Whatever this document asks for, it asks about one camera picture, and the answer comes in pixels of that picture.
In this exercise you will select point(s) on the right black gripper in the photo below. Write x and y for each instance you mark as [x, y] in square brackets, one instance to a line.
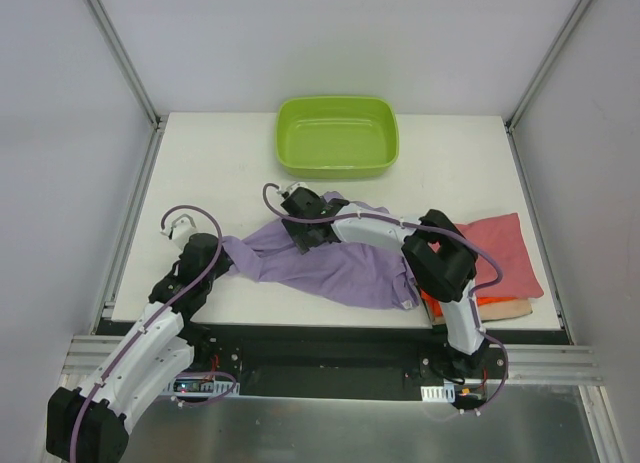
[300, 234]

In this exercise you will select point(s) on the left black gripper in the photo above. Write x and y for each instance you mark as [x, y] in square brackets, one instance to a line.
[213, 256]

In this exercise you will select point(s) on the purple t shirt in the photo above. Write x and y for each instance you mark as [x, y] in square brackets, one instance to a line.
[351, 274]

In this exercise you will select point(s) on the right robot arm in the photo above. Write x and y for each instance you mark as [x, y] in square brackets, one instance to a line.
[440, 259]

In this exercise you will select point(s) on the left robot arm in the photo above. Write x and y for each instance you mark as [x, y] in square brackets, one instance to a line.
[93, 422]

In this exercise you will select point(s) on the green plastic basin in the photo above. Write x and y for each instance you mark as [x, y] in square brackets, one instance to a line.
[336, 136]

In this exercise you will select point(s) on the left controller board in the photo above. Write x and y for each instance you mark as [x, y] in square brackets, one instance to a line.
[196, 390]

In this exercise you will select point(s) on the controller board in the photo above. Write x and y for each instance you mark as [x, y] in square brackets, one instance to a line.
[196, 390]
[443, 403]

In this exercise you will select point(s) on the orange folded t shirt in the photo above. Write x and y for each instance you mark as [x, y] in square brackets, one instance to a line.
[436, 310]

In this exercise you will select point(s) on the pink folded t shirt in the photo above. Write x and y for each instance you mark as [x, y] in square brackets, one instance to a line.
[501, 237]

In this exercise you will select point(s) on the beige folded t shirt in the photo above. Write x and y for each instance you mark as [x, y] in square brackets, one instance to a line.
[495, 312]

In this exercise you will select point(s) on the right controller board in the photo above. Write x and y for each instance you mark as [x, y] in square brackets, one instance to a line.
[443, 403]

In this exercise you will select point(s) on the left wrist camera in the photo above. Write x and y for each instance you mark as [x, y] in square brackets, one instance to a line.
[180, 230]

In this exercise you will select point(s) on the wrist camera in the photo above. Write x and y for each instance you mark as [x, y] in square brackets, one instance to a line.
[180, 230]
[286, 191]

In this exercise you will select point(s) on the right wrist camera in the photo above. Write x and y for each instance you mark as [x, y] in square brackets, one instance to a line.
[286, 191]

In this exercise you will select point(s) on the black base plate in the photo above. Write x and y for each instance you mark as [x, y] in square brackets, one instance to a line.
[377, 364]

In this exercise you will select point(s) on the left aluminium frame post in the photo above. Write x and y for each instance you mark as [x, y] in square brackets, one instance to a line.
[123, 61]

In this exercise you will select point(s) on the aluminium frame post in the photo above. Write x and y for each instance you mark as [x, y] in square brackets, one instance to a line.
[543, 70]
[123, 61]

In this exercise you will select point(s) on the right aluminium frame post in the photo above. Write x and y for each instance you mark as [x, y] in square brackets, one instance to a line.
[543, 70]

